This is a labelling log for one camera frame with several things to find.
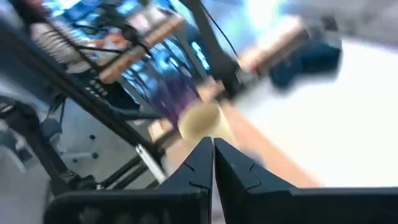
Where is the wooden shelf board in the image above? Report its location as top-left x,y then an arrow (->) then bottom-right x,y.
148,79 -> 323,189

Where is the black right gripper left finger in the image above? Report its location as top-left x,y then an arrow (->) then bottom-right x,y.
158,136 -> 215,224

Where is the purple faceted plastic tumbler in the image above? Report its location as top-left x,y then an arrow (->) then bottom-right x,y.
154,74 -> 203,125

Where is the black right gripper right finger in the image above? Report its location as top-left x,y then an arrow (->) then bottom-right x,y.
213,138 -> 297,224

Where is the dark blue cloth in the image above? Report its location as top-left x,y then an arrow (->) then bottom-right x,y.
269,39 -> 343,88

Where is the cream plastic cup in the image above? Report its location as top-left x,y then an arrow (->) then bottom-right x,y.
178,101 -> 223,141

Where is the silver metal bracket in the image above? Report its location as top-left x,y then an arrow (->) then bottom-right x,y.
135,144 -> 168,184

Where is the black table frame bar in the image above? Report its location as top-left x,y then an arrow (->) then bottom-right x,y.
0,18 -> 167,156

